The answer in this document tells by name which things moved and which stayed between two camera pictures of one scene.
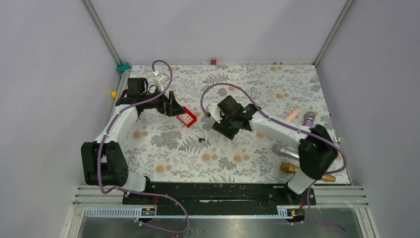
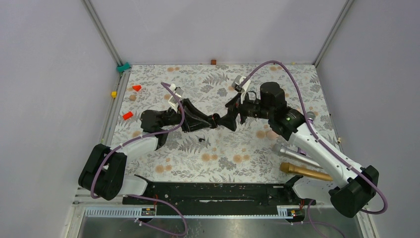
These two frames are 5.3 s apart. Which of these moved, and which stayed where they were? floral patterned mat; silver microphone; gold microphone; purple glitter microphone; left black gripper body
Moved: left black gripper body
Stayed: silver microphone; gold microphone; floral patterned mat; purple glitter microphone
